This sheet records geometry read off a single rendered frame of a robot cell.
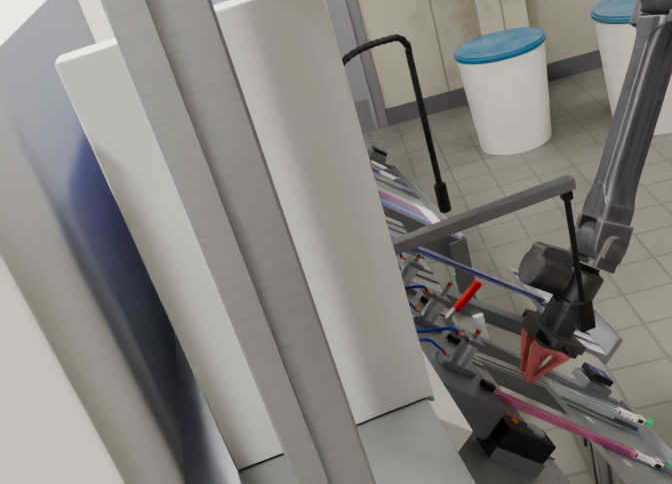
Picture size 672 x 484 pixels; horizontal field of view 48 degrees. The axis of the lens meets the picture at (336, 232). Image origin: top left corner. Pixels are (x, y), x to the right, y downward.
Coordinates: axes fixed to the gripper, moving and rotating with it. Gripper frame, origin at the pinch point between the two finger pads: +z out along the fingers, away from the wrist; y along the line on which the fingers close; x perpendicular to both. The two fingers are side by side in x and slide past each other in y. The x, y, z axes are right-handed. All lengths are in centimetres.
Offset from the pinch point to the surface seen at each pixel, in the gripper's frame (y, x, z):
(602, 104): -302, 210, -53
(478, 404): 26.9, -27.7, -6.4
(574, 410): 1.7, 10.8, 3.2
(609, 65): -258, 170, -71
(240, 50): 48, -72, -36
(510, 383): -8.5, 4.9, 6.2
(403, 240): 15.7, -40.0, -19.0
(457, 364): 21.7, -29.2, -8.2
